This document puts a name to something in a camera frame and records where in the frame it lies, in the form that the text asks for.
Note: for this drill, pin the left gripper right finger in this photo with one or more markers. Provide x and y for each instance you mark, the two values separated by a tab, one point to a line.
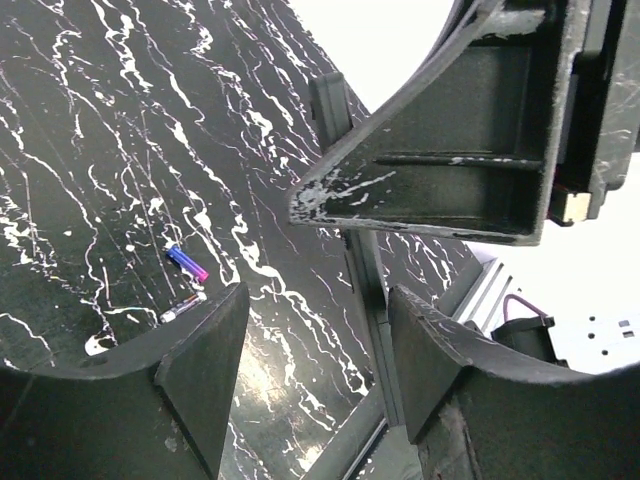
475	409

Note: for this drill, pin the black remote control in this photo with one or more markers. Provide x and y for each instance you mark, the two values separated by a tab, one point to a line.
360	250

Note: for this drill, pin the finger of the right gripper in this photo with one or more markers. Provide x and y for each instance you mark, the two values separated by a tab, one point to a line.
465	149

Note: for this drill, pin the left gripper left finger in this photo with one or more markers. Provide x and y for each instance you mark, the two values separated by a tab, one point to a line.
156	407

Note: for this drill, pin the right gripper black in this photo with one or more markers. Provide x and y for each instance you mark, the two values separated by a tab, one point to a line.
601	124

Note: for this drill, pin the black silver battery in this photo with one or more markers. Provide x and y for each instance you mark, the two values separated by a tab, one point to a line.
182	307

